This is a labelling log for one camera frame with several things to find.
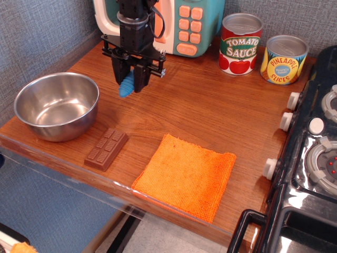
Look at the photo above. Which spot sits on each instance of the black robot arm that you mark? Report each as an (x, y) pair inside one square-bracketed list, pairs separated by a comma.
[(138, 11)]

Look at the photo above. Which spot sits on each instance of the orange cloth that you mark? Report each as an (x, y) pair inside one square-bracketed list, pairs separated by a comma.
[(185, 178)]

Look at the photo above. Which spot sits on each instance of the white stove knob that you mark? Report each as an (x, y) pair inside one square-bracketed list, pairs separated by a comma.
[(269, 168), (293, 100), (286, 121)]

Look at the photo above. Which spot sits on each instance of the tomato sauce can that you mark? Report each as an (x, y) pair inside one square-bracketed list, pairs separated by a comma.
[(240, 40)]

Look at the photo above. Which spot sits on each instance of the pineapple slices can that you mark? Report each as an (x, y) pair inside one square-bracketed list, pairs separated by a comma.
[(283, 59)]

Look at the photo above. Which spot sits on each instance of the black toy stove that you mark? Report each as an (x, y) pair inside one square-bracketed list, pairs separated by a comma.
[(301, 203)]

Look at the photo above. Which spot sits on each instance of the teal toy microwave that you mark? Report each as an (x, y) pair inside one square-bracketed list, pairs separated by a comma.
[(190, 26)]

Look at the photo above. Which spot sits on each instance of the brown toy chocolate bar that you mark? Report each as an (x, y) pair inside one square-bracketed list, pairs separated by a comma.
[(106, 149)]

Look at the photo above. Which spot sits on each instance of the orange object at corner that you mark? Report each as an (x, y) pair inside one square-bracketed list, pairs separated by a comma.
[(22, 247)]

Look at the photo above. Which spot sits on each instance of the blue handled metal fork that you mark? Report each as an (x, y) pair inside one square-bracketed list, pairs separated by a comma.
[(127, 85)]

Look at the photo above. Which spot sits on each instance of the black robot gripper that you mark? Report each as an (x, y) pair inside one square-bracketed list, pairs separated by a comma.
[(134, 47)]

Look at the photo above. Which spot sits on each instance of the white stove knob top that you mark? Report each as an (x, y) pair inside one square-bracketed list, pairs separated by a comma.
[(293, 100)]

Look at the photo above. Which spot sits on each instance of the white stove knob bottom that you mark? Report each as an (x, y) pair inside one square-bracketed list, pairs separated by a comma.
[(269, 168)]

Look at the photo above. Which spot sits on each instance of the white stove knob middle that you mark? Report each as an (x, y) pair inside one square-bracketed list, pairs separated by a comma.
[(286, 121)]

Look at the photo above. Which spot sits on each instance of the stainless steel bowl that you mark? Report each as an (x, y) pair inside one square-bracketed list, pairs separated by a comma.
[(58, 107)]

